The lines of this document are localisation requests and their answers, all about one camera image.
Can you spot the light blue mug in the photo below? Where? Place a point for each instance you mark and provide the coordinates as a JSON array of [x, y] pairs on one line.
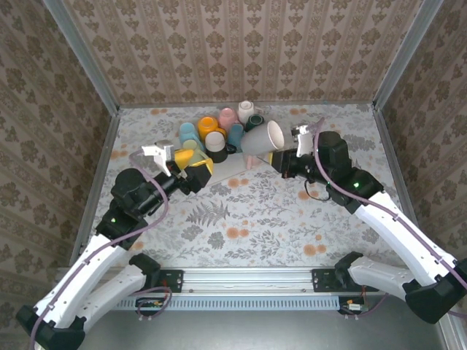
[[188, 133]]

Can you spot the small pink mug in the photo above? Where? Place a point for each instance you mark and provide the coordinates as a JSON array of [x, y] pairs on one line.
[[251, 162]]

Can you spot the large grey mug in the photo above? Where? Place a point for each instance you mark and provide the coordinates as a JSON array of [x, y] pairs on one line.
[[255, 144]]

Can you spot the pink faceted mug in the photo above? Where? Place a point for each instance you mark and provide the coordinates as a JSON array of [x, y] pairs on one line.
[[228, 117]]

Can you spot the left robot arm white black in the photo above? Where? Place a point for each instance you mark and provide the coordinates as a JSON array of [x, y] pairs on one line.
[[73, 288]]

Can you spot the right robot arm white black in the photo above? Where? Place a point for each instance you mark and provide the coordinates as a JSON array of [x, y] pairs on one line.
[[401, 237]]

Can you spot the black mug white bottom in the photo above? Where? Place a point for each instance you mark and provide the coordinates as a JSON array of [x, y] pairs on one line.
[[219, 155]]

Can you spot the orange mug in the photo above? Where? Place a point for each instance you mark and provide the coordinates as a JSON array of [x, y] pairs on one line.
[[207, 125]]

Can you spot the blue dotted mug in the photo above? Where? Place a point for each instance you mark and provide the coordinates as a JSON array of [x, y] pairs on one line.
[[235, 135]]

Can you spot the white faceted mug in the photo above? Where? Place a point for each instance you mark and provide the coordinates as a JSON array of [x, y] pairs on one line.
[[246, 108]]

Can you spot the white drying mat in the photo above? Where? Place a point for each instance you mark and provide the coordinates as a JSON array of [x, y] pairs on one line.
[[237, 167]]

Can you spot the small circuit board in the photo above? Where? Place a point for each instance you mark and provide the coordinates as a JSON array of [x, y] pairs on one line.
[[354, 307], [149, 304]]

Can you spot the aluminium frame side rail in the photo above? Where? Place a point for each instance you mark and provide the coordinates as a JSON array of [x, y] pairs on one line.
[[100, 175], [389, 146]]

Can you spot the aluminium frame back rail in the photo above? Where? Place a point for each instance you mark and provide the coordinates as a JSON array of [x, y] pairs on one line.
[[164, 105]]

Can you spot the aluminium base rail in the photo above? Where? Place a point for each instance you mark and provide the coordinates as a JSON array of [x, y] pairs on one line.
[[237, 280]]

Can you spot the aluminium frame corner post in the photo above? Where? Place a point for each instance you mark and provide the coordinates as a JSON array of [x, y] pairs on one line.
[[405, 54], [84, 54]]

